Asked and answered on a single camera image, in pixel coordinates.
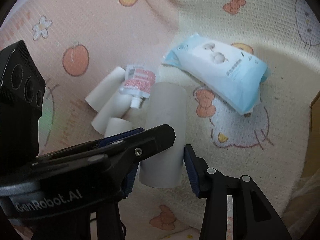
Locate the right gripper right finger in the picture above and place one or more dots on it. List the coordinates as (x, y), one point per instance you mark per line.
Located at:
(236, 208)

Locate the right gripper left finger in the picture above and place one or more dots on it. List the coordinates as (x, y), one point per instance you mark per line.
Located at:
(114, 185)

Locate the white paper roll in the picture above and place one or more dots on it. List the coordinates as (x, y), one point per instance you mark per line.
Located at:
(167, 115)
(116, 126)
(100, 95)
(116, 107)

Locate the brown cardboard box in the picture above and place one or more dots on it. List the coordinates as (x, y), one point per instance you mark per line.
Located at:
(315, 115)

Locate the blue white wipes pack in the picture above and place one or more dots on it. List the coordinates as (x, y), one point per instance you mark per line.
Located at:
(233, 74)

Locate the pink white spout pouch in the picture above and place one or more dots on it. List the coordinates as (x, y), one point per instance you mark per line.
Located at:
(138, 83)

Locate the pink cream cartoon blanket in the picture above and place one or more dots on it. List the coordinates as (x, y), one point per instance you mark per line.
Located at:
(75, 44)

